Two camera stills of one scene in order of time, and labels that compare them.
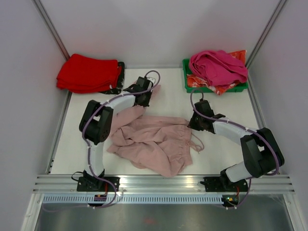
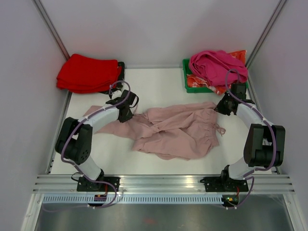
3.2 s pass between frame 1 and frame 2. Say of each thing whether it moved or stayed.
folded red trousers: stayed
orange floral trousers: stayed
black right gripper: moved
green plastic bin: stayed
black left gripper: moved
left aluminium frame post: stayed
